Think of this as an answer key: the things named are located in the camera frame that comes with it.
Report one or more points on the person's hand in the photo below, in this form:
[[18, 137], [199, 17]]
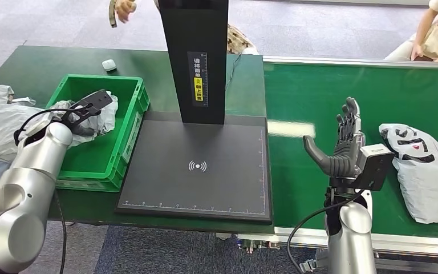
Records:
[[125, 9]]

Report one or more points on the green conveyor belt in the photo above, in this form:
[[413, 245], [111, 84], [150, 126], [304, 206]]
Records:
[[302, 94]]

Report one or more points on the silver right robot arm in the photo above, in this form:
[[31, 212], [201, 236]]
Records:
[[349, 234]]

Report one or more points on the black scanner base pad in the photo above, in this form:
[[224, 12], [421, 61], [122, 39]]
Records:
[[196, 189]]

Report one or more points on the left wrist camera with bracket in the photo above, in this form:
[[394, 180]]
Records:
[[94, 101]]

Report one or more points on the white table foot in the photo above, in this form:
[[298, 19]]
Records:
[[224, 236]]

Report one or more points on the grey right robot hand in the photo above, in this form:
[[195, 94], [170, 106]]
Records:
[[340, 162]]

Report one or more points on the small white earbud case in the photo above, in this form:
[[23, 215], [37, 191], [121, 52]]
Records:
[[109, 65]]

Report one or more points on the grey mailer package black print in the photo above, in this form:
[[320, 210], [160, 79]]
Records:
[[430, 181]]

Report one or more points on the camouflage patterned object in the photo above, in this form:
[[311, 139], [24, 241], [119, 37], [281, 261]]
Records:
[[237, 41]]

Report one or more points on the black and yellow label sticker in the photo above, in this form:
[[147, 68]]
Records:
[[198, 79]]

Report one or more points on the green plastic crate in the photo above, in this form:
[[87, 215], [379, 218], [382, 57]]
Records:
[[102, 159]]

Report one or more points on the black scanner column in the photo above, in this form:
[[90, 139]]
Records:
[[188, 38]]

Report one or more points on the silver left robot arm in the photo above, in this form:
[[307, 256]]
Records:
[[15, 227]]

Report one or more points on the pale grey mailer bag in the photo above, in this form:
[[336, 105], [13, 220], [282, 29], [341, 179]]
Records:
[[11, 125]]

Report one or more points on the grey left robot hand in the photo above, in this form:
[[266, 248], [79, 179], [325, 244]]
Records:
[[83, 131]]

